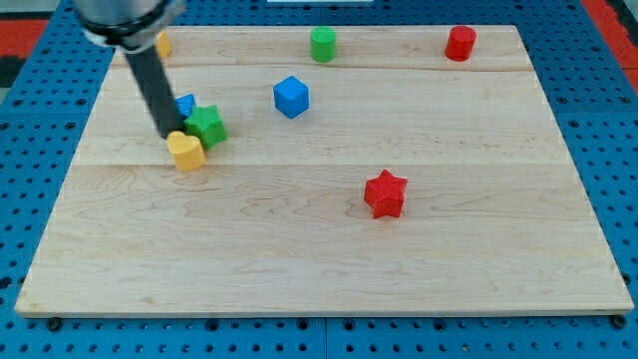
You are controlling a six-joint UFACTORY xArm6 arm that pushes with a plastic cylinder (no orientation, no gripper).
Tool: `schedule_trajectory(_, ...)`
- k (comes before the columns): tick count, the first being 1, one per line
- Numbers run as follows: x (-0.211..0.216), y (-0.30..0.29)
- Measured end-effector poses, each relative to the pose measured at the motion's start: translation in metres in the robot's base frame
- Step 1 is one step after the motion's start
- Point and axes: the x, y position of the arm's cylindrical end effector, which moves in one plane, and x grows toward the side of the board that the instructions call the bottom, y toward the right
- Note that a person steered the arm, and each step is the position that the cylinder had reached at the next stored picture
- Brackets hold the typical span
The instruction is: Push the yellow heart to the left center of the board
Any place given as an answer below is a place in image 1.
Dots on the green cylinder block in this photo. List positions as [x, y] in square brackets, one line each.
[323, 44]

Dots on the wooden board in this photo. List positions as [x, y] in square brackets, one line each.
[496, 221]

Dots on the red cylinder block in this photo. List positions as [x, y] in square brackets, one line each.
[460, 43]

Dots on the blue cube block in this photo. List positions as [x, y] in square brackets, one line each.
[291, 97]

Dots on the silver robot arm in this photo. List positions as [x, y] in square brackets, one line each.
[132, 26]

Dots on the red star block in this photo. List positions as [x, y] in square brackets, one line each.
[385, 194]

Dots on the blue block behind rod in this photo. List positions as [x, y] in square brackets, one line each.
[185, 105]

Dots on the yellow block at top left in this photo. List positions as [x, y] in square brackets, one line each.
[163, 46]

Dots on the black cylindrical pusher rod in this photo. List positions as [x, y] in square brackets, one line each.
[148, 71]

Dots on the yellow heart block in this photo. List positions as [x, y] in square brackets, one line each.
[186, 151]

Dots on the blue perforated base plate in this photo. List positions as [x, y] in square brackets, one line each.
[587, 89]

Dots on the green star block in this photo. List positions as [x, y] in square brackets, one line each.
[207, 124]

